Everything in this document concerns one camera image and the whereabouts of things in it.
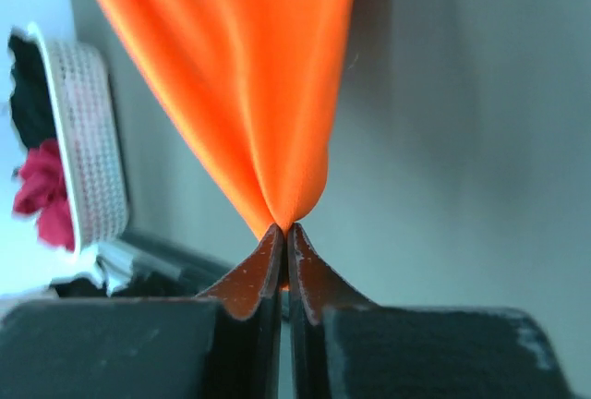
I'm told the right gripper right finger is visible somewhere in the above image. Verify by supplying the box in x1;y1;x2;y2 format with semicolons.
286;224;374;398

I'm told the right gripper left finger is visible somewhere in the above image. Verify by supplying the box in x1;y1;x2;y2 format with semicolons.
198;224;284;398

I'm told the orange t-shirt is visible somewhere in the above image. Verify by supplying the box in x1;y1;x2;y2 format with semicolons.
97;0;353;236

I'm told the magenta garment in basket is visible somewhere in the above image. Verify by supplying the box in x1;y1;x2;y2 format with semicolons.
13;139;76;252

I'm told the white laundry basket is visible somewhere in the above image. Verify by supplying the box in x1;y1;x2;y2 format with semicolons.
26;22;129;256

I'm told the black garment in basket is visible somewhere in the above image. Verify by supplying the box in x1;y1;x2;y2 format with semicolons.
7;29;56;150

